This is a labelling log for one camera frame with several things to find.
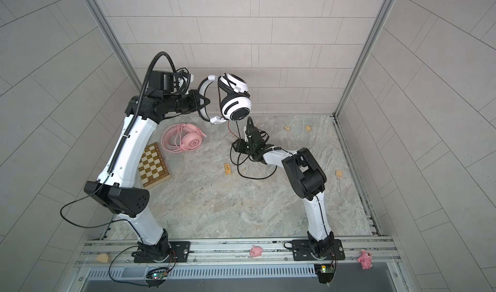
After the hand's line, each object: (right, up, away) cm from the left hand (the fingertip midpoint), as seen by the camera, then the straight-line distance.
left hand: (213, 97), depth 70 cm
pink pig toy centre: (+15, -57, 0) cm, 59 cm away
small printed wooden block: (+2, -31, +24) cm, 39 cm away
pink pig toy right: (+54, -58, -2) cm, 80 cm away
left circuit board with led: (-18, -62, -5) cm, 65 cm away
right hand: (+4, -20, +27) cm, 34 cm away
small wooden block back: (+33, -11, +41) cm, 54 cm away
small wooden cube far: (+45, -11, +39) cm, 60 cm away
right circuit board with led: (+40, -63, -2) cm, 75 cm away
